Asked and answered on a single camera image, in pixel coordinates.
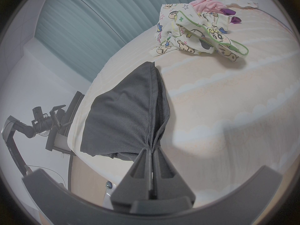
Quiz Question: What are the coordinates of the purple garment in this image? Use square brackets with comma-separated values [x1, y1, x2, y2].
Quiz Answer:
[219, 7, 242, 24]

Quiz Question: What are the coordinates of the black chest of drawers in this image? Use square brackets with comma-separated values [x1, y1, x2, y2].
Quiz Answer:
[46, 91, 85, 153]

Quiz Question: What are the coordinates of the pink garment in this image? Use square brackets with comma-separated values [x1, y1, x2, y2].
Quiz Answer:
[189, 0, 226, 13]

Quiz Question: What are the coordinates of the black T-shirt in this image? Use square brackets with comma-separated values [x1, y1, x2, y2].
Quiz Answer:
[80, 61, 171, 161]

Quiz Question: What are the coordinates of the black cable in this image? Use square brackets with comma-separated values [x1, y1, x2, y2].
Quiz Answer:
[25, 164, 65, 186]

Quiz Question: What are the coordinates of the white printed garment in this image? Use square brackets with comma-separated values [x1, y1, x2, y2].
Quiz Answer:
[150, 3, 249, 62]

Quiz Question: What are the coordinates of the bed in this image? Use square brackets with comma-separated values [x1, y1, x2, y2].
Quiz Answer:
[67, 0, 299, 208]

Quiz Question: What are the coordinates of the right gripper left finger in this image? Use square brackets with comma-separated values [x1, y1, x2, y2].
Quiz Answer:
[110, 148, 150, 214]

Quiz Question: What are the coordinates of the white printed pillow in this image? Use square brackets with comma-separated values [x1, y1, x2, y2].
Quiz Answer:
[209, 0, 258, 9]

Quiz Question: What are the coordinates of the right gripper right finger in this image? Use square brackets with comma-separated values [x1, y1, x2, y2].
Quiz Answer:
[152, 147, 196, 207]

